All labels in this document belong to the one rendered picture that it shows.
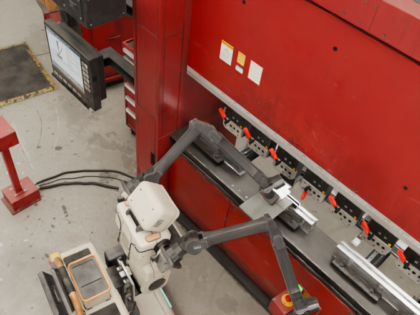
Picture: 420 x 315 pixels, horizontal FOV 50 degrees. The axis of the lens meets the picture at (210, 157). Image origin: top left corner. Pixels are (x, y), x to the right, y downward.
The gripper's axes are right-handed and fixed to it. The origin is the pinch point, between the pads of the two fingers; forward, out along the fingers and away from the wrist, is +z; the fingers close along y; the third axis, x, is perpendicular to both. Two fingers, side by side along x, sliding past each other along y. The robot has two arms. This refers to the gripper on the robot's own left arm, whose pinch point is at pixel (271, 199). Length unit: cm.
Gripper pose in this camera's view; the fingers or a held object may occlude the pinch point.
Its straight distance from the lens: 263.0
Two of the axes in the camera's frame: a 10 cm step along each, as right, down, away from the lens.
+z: 2.6, 3.8, 8.9
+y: -6.6, -6.0, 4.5
